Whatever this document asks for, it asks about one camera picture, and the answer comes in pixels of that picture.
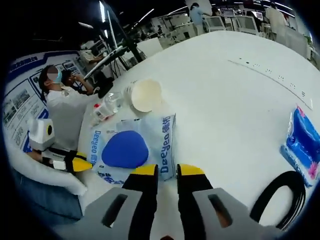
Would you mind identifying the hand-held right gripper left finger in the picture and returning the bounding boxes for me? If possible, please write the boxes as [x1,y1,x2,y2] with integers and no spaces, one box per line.
[82,164,159,240]

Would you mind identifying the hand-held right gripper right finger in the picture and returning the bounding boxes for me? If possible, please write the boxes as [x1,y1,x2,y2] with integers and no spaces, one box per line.
[176,163,256,240]

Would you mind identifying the white bag with blue oval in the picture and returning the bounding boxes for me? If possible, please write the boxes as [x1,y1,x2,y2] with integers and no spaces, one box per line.
[85,113,178,186]

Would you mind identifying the clear plastic water bottle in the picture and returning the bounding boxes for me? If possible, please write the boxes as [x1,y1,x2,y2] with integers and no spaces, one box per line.
[89,91,125,126]

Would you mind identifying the white paper cup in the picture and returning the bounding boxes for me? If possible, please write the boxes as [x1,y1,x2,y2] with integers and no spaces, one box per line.
[123,78,164,114]

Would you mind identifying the black cable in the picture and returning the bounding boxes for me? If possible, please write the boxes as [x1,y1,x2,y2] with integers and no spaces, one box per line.
[249,170,308,231]

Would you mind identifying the blue tissue packet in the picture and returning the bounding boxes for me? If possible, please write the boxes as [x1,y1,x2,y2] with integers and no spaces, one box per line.
[279,104,320,189]

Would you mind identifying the person's blue jeans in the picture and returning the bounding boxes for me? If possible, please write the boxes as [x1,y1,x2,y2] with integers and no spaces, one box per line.
[9,168,84,222]

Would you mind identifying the large monitor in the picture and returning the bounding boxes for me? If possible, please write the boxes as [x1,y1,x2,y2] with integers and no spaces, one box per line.
[84,46,126,79]

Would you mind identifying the white table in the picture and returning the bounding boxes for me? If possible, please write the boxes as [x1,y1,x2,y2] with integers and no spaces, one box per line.
[52,29,320,240]

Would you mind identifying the black monitor stand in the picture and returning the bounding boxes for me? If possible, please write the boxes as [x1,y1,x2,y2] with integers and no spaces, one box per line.
[109,0,148,64]

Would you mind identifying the wall poster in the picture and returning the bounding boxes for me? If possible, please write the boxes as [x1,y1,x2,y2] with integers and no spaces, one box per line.
[2,50,81,154]

